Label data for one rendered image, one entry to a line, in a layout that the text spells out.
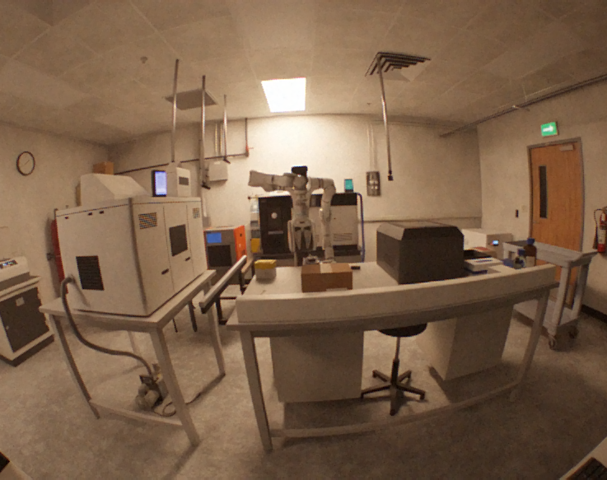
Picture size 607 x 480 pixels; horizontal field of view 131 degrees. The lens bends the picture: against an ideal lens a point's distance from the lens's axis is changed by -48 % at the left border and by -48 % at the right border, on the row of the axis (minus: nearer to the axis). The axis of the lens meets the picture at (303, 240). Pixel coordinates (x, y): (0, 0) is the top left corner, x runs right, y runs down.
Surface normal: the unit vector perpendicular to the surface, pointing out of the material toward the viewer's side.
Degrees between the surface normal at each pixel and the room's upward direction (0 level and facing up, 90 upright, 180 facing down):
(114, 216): 90
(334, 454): 0
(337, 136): 90
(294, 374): 90
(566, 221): 90
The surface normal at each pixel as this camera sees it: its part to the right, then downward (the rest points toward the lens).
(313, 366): 0.01, 0.15
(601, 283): -1.00, 0.05
